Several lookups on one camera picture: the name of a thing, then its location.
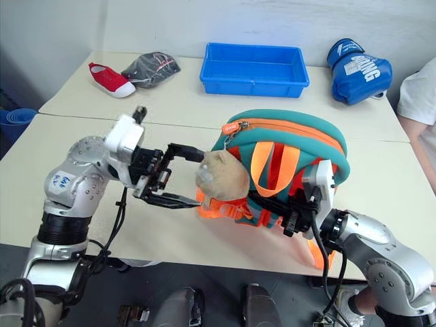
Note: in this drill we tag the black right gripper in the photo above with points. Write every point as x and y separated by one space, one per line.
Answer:
299 214

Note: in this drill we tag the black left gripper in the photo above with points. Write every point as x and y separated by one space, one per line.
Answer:
150 168

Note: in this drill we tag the orange and teal backpack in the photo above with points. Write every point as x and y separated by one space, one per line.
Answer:
293 143

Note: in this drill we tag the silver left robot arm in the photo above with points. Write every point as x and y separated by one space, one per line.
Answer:
68 185

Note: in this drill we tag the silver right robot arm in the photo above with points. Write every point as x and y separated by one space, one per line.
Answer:
381 252

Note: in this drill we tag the beige plush toy head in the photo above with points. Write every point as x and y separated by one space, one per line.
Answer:
223 177

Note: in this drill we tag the dark rounded shape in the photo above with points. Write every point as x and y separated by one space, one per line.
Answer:
260 306
178 308

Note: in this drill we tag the dark grey folded cap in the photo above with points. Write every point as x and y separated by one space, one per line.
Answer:
151 69

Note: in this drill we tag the red and white shoe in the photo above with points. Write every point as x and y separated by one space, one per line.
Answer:
110 79

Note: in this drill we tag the blue plastic bin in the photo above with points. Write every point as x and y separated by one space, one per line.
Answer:
253 69

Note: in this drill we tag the blue boxing glove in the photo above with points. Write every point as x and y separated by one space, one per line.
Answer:
361 73

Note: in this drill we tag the blue round container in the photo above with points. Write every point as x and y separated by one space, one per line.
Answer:
15 122

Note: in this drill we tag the person in white shirt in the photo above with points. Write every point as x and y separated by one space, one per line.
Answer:
420 98

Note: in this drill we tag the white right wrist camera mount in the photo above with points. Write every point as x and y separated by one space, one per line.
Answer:
325 190

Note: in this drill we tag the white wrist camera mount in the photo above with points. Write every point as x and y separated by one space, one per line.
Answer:
325 190
123 134

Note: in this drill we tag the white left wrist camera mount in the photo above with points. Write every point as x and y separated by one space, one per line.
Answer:
123 134

